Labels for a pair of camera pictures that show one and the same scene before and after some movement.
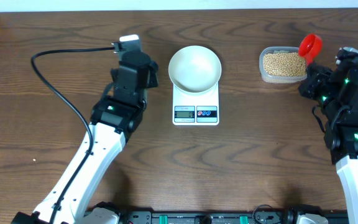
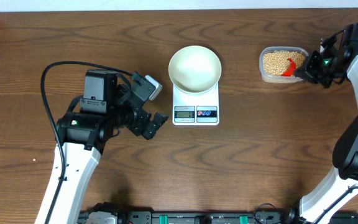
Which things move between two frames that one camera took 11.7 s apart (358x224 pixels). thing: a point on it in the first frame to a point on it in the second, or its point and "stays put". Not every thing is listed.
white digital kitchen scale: (196, 109) stays put
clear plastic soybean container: (281, 65) stays put
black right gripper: (314, 78) to (314, 56)
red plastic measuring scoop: (310, 46) to (291, 70)
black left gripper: (149, 72) to (137, 125)
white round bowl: (194, 69) stays put
